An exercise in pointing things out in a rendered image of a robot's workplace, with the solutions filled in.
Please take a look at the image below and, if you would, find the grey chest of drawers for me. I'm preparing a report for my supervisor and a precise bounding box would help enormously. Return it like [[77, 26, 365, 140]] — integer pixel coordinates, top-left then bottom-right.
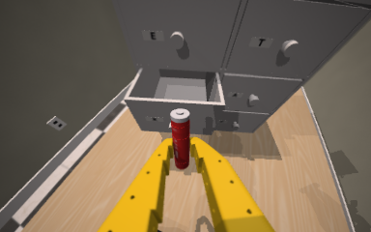
[[112, 0, 371, 133]]

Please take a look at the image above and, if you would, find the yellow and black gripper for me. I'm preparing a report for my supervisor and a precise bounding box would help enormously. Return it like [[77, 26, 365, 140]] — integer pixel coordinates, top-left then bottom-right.
[[97, 137, 275, 232]]

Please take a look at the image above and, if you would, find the red battery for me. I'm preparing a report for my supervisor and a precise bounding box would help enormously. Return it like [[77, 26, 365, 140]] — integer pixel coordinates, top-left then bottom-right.
[[170, 108, 190, 169]]

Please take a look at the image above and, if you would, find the grey drawer front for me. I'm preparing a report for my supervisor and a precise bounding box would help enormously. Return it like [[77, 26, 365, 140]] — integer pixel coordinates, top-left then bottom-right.
[[118, 0, 241, 70], [221, 73, 302, 112], [124, 68, 225, 135], [214, 110, 270, 132], [225, 0, 369, 76]]

